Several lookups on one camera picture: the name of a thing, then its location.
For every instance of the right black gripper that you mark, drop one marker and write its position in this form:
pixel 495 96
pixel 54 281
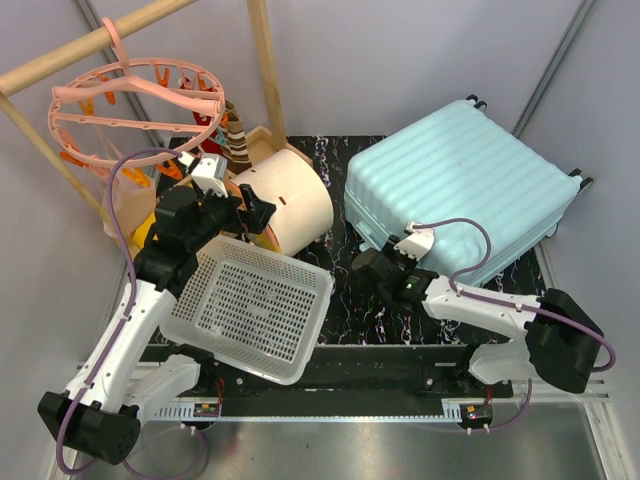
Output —
pixel 389 250

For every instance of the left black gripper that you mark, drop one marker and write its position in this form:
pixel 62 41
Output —
pixel 253 220

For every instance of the light blue ribbed suitcase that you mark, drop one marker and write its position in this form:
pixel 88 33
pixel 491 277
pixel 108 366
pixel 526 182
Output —
pixel 490 197

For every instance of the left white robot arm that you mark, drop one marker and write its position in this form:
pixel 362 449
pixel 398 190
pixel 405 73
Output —
pixel 95 415

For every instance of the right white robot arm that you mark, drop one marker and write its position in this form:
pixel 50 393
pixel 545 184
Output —
pixel 548 337

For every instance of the pink toy washing machine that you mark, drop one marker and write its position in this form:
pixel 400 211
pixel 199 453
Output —
pixel 304 209

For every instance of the black marble pattern mat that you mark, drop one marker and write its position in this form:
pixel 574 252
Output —
pixel 356 315

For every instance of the brown striped sock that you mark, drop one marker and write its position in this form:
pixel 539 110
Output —
pixel 235 149

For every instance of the white perforated plastic basket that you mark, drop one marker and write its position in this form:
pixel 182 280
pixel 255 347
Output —
pixel 253 309

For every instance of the yellow cloth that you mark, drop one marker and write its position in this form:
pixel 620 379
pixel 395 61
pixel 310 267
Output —
pixel 138 237

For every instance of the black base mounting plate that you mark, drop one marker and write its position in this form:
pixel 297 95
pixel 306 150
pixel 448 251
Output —
pixel 349 383

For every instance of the translucent plastic bag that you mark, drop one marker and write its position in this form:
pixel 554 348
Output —
pixel 134 194

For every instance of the pink round clip hanger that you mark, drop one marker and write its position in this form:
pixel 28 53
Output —
pixel 72 124

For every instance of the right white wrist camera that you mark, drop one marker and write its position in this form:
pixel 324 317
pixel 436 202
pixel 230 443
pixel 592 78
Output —
pixel 418 242

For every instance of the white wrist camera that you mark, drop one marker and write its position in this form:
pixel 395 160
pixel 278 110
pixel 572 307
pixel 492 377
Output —
pixel 418 242
pixel 209 174

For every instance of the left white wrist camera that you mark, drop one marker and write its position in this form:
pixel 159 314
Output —
pixel 209 174

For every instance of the wooden clothes rack frame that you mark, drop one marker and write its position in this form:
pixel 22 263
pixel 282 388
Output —
pixel 111 35

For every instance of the aluminium rail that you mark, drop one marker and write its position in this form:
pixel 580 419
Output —
pixel 596 390

